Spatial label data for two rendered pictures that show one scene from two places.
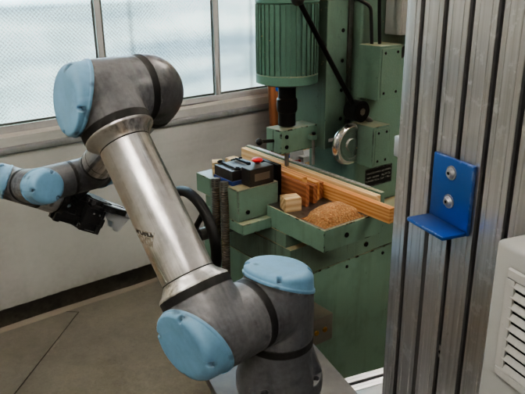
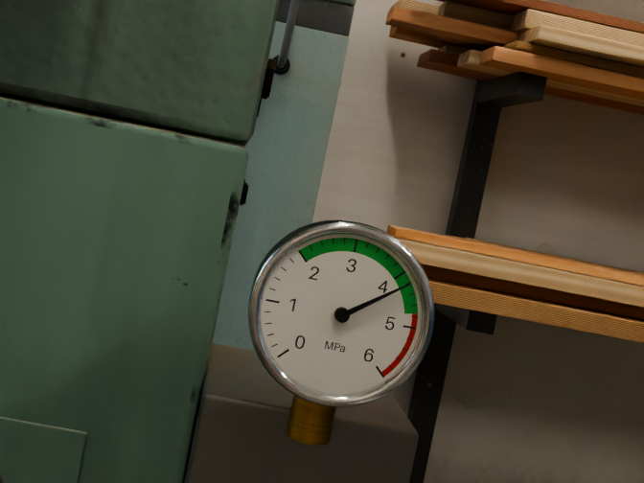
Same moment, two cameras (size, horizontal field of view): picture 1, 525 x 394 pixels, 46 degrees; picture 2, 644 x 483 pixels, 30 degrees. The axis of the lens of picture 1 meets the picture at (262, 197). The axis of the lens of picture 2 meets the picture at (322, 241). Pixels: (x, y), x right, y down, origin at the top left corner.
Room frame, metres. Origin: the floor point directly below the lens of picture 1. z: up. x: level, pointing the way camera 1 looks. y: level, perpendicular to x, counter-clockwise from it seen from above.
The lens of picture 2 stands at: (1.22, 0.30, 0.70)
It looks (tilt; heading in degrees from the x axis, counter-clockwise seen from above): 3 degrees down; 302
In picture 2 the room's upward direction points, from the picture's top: 11 degrees clockwise
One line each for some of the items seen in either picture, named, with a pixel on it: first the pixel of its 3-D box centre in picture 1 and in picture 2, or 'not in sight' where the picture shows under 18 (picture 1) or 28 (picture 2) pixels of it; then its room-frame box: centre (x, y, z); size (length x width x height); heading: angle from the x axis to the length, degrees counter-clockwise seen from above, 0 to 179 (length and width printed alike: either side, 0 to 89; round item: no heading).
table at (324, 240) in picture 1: (268, 203); not in sight; (1.66, -0.02, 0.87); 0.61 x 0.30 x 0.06; 37
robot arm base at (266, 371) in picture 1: (279, 357); not in sight; (0.91, -0.03, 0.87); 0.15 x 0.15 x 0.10
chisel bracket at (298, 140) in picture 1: (292, 139); not in sight; (1.78, -0.09, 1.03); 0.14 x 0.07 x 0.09; 127
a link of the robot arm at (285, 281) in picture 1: (276, 299); not in sight; (0.91, -0.02, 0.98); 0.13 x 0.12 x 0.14; 134
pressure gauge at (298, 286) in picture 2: not in sight; (332, 333); (1.43, -0.06, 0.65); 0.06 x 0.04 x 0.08; 37
